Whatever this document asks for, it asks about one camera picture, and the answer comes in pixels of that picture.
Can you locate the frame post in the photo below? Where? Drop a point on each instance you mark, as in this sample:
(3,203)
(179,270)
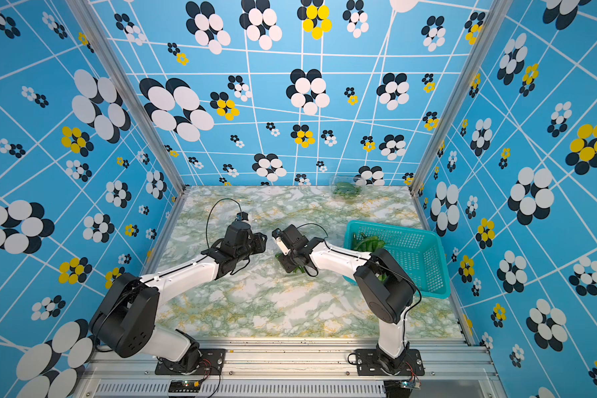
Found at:
(86,18)
(495,17)

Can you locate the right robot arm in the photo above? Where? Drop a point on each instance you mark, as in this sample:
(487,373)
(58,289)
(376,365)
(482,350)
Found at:
(387,290)

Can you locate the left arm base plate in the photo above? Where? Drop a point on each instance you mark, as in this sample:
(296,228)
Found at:
(199,362)

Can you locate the teal plastic basket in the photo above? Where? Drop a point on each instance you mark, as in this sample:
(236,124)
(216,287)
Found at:
(418,252)

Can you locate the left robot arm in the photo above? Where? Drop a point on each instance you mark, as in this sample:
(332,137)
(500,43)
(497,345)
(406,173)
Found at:
(126,318)

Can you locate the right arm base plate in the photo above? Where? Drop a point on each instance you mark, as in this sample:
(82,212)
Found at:
(373,362)

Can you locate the left frame post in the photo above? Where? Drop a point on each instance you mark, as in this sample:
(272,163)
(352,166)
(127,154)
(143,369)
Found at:
(86,18)

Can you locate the green pepper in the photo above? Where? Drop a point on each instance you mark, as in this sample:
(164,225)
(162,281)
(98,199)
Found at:
(367,243)

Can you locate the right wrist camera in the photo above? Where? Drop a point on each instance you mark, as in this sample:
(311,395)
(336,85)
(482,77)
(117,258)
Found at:
(277,234)

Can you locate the right circuit board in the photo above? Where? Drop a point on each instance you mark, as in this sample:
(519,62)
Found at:
(400,389)

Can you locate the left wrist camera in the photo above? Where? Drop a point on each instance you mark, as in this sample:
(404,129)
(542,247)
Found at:
(242,217)

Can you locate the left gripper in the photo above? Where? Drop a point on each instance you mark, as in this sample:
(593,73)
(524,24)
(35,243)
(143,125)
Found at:
(260,241)

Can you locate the circuit board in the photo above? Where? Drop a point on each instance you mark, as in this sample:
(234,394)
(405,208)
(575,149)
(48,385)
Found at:
(184,387)
(400,389)

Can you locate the right frame post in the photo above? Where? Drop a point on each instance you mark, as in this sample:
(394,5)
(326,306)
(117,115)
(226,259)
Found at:
(495,17)

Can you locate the left circuit board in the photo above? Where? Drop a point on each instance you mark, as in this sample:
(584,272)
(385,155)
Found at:
(184,387)

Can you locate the aluminium front rail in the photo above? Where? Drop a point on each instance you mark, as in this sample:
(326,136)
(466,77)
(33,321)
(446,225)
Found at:
(299,367)

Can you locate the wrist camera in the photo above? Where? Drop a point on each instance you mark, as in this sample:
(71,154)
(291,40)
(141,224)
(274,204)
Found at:
(277,234)
(242,217)

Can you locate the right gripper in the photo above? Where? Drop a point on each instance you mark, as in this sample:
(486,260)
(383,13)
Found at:
(288,267)

